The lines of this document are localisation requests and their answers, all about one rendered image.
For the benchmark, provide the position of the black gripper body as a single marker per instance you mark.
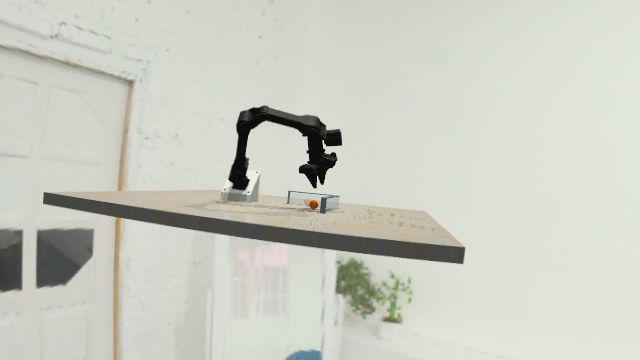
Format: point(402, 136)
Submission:
point(311, 166)

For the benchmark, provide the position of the clear l-shaped low wall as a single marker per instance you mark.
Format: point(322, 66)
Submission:
point(298, 199)

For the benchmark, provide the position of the light blue l-shaped low wall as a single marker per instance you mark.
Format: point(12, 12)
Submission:
point(323, 200)

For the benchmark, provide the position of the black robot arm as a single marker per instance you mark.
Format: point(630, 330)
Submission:
point(309, 126)

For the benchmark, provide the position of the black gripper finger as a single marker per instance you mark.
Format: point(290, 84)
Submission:
point(322, 174)
point(313, 179)

